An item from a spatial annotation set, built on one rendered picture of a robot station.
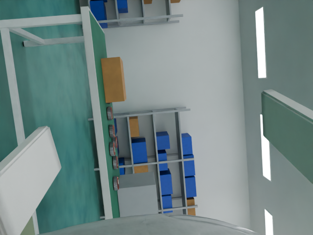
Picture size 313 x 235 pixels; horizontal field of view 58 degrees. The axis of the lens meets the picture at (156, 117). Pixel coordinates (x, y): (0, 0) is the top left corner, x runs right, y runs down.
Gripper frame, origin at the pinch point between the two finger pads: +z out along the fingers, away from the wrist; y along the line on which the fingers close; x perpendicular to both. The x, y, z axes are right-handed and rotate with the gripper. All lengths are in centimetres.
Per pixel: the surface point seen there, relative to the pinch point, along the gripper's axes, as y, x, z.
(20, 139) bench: -99, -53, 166
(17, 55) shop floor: -118, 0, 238
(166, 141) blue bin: -4, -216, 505
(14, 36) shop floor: -117, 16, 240
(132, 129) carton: -66, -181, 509
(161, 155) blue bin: -19, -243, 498
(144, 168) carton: -56, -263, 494
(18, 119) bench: -98, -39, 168
